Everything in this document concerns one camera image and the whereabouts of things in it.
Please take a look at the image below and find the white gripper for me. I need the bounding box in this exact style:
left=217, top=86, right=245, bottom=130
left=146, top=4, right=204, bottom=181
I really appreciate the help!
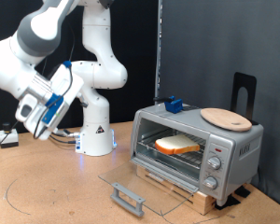
left=15, top=63, right=89, bottom=142

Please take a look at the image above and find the black spatula with blue grip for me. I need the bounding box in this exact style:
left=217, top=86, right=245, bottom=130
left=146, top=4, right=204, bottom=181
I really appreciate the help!
left=152, top=95, right=200, bottom=115

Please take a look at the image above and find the glass oven door with handle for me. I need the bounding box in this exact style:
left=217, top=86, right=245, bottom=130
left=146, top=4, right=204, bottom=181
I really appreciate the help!
left=97, top=155, right=200, bottom=217

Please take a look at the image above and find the white bread slice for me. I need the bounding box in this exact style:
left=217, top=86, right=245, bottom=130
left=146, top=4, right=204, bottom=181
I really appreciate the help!
left=154, top=133, right=201, bottom=156

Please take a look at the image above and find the silver oven temperature knob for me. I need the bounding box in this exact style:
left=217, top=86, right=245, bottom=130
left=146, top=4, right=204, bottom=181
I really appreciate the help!
left=207, top=155, right=222, bottom=171

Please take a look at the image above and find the silver oven timer knob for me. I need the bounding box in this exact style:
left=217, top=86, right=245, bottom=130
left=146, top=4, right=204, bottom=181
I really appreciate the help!
left=203, top=175, right=218, bottom=190

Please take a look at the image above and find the silver toaster oven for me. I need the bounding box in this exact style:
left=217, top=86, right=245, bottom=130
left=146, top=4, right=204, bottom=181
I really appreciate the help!
left=129, top=100, right=265, bottom=207

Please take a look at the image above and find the emergency stop button box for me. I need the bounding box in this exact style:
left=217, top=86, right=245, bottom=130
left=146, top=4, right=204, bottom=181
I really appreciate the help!
left=0, top=122, right=20, bottom=148

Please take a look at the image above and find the black backdrop curtain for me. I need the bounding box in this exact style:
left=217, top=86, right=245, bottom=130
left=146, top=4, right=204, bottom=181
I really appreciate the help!
left=0, top=0, right=160, bottom=135

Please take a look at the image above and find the vertical aluminium pole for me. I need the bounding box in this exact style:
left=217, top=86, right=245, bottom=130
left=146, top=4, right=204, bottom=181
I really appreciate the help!
left=154, top=0, right=163, bottom=105

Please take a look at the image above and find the round wooden cutting board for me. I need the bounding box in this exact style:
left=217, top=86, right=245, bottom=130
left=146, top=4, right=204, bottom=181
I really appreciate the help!
left=200, top=107, right=253, bottom=133

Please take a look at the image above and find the slotted wooden block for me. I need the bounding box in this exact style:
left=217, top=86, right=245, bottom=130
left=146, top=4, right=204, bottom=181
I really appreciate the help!
left=136, top=164, right=217, bottom=216

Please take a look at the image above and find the black metal bookend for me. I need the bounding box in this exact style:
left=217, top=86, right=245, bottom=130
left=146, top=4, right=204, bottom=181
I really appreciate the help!
left=231, top=72, right=259, bottom=126

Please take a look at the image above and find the grey backdrop curtain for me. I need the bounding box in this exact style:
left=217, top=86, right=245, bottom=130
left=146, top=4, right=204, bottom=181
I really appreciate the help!
left=158, top=0, right=280, bottom=213

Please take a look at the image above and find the black cable with silver connector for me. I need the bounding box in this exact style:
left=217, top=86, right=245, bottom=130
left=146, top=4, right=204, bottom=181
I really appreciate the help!
left=52, top=129, right=82, bottom=138

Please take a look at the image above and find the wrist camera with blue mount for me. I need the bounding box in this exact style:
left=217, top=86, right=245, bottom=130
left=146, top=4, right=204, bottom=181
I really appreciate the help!
left=40, top=92, right=69, bottom=132

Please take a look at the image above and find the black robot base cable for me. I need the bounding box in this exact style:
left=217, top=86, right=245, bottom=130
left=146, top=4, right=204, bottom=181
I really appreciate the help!
left=49, top=133, right=78, bottom=145

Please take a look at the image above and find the wire oven rack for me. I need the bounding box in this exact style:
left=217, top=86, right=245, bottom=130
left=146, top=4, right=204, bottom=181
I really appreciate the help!
left=136, top=127, right=208, bottom=169

